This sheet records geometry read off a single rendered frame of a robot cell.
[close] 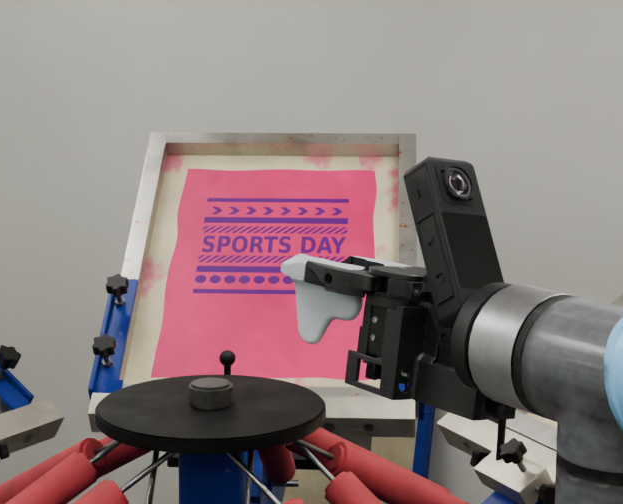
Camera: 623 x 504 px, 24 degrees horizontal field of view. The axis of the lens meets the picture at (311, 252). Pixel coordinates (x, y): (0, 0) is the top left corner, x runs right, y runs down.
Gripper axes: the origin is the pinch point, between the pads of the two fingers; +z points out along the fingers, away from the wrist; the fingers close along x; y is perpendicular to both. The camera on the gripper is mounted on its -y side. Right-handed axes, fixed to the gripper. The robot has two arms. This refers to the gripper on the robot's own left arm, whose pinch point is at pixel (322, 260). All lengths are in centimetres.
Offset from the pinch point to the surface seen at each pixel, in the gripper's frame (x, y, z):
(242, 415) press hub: 43, 30, 70
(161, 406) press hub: 36, 31, 80
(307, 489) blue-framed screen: 190, 100, 248
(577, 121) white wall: 212, -15, 180
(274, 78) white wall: 177, -18, 269
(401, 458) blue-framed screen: 202, 84, 221
